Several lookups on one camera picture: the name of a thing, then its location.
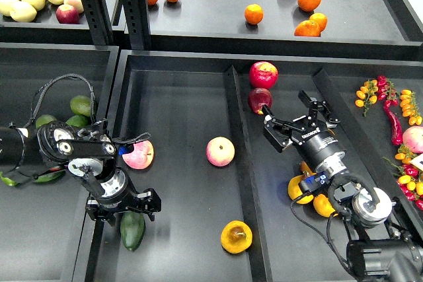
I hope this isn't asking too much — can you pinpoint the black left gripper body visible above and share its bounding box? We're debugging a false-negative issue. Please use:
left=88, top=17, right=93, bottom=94
left=86, top=168, right=138, bottom=213

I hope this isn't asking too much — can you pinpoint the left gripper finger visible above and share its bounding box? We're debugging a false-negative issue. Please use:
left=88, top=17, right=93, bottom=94
left=134, top=188, right=162, bottom=221
left=86, top=207, right=116, bottom=227

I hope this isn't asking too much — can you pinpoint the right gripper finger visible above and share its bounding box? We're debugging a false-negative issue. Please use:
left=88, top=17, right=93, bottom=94
left=298, top=90, right=340, bottom=129
left=262, top=105, right=293, bottom=153

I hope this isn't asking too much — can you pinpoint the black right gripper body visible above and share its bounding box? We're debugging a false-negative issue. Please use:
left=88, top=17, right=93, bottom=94
left=291, top=123, right=345, bottom=172

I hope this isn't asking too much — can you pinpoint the dark green avocado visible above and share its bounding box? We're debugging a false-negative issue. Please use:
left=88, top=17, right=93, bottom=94
left=120, top=211, right=145, bottom=251

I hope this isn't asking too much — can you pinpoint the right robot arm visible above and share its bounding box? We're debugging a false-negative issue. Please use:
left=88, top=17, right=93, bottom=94
left=261, top=90, right=422, bottom=281

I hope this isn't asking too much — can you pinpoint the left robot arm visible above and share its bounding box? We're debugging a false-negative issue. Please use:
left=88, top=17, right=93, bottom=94
left=1, top=73, right=161, bottom=225

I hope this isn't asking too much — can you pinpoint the green avocado bottom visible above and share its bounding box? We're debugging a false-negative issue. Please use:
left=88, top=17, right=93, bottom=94
left=34, top=170, right=65, bottom=184

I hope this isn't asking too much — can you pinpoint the green avocado middle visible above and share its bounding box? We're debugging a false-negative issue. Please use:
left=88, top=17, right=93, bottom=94
left=66, top=114, right=89, bottom=128

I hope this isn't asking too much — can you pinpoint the bright green avocado far left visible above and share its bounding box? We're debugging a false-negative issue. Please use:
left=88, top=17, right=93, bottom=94
left=0, top=174, right=19, bottom=186

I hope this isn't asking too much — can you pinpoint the green avocado top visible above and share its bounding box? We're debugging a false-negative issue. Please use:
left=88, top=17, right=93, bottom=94
left=69, top=95, right=96, bottom=117

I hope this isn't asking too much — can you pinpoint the green avocado upper left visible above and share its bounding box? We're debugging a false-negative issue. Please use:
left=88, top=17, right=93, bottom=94
left=35, top=114, right=57, bottom=129

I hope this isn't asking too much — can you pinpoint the dark red apple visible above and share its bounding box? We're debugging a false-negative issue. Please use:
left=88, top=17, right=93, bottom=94
left=247, top=88, right=272, bottom=115

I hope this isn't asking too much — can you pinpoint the pink apple left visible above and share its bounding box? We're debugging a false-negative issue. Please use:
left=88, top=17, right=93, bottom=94
left=122, top=140, right=155, bottom=170

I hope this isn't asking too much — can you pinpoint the pink apple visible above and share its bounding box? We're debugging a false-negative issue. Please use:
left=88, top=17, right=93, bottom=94
left=122, top=140, right=155, bottom=170
left=206, top=137, right=235, bottom=167

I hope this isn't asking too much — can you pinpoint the orange cherry tomato cluster left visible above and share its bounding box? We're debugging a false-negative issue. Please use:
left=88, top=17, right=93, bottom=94
left=354, top=79, right=379, bottom=117

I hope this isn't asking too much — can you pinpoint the orange cherry tomato cluster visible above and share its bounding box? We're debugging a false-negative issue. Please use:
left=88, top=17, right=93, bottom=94
left=400, top=89, right=422, bottom=125
left=354, top=79, right=379, bottom=117

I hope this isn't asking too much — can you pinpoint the black left tray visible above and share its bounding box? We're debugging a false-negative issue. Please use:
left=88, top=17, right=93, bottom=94
left=1, top=43, right=118, bottom=281

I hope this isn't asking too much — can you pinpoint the black tray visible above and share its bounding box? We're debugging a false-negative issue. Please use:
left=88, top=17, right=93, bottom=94
left=86, top=51, right=422, bottom=281
left=1, top=43, right=118, bottom=281

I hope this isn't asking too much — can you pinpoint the bright red apple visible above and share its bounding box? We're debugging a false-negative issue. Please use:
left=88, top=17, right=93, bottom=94
left=249, top=61, right=278, bottom=89

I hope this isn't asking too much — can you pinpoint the pink apple centre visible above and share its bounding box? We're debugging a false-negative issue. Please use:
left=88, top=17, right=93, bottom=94
left=206, top=137, right=235, bottom=167

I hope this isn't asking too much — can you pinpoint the red cherry tomato cluster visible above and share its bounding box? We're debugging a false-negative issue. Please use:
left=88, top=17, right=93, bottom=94
left=377, top=75, right=398, bottom=108

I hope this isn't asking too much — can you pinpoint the black middle tray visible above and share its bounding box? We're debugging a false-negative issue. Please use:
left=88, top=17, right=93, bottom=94
left=86, top=51, right=422, bottom=281

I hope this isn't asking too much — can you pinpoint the front orange shelf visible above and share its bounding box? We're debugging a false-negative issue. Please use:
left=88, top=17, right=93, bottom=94
left=294, top=20, right=321, bottom=37

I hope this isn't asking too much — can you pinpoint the red chili pepper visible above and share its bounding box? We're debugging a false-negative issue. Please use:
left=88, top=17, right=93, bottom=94
left=383, top=100, right=403, bottom=146

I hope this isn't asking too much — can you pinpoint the small orange right shelf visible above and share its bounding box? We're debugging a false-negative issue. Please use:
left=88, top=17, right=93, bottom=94
left=309, top=13, right=328, bottom=32

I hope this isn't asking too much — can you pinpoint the orange cherry tomato cluster right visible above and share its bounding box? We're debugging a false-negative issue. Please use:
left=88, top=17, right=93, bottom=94
left=400, top=89, right=422, bottom=125

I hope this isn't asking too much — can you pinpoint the pink apple right edge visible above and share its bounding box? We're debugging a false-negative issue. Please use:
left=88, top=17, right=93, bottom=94
left=403, top=126, right=423, bottom=154

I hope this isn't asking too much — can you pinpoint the mixed cherry tomatoes lower right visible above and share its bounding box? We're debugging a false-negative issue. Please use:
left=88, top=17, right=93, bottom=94
left=383, top=143, right=422, bottom=210

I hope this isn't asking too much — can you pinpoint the white label card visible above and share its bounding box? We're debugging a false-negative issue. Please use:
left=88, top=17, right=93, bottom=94
left=410, top=153, right=423, bottom=171

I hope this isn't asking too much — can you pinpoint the orange centre shelf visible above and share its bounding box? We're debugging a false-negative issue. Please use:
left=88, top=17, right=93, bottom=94
left=244, top=3, right=264, bottom=25

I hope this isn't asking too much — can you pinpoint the black tray divider right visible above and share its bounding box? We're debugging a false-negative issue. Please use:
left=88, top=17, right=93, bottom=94
left=313, top=67, right=422, bottom=244

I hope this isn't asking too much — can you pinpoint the black tray divider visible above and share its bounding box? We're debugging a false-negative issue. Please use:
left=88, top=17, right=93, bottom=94
left=313, top=67, right=422, bottom=244
left=223, top=66, right=273, bottom=281

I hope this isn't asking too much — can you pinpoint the black tray divider left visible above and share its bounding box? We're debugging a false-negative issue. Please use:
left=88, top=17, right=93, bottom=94
left=223, top=66, right=273, bottom=281

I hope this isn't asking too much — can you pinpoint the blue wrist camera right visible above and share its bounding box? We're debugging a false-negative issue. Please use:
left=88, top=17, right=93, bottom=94
left=299, top=172, right=330, bottom=196

